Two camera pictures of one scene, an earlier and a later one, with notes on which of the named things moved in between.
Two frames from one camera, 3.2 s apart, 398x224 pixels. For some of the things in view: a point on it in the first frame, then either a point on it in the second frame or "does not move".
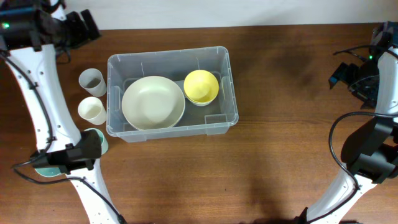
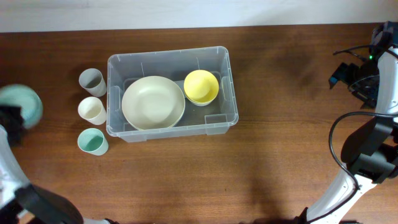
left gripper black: x=83 y=29 → x=17 y=114
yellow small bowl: x=201 y=88 does not move
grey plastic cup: x=92 y=80 does not move
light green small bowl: x=48 y=172 → x=25 y=98
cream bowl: x=153 y=102 does not move
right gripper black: x=369 y=96 does not move
